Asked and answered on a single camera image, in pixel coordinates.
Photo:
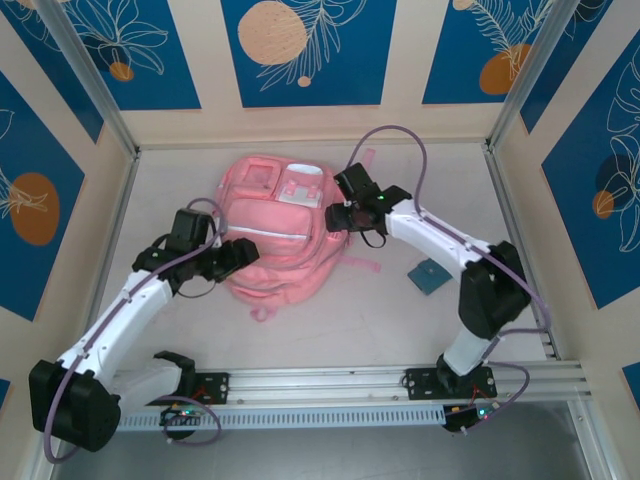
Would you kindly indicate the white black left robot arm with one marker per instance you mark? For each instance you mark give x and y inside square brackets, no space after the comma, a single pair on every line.
[120,320]

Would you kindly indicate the small teal pouch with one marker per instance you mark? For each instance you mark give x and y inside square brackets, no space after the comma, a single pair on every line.
[429,277]

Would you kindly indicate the aluminium frame post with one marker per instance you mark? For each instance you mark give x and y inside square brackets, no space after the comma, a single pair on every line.
[95,85]
[532,80]

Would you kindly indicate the aluminium side rail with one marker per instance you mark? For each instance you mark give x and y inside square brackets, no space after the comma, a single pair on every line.
[494,162]
[122,200]

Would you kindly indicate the pink backpack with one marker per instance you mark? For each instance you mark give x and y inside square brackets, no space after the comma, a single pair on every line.
[270,260]

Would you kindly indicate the aluminium mounting rail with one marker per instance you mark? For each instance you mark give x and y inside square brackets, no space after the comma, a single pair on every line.
[320,385]

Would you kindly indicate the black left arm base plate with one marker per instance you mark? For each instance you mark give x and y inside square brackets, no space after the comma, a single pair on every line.
[220,385]

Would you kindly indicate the blue floral wall panel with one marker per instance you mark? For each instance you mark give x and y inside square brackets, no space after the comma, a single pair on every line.
[600,30]
[590,225]
[350,75]
[30,150]
[60,65]
[450,60]
[150,75]

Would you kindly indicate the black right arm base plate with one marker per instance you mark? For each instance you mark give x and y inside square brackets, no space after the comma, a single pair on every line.
[422,384]

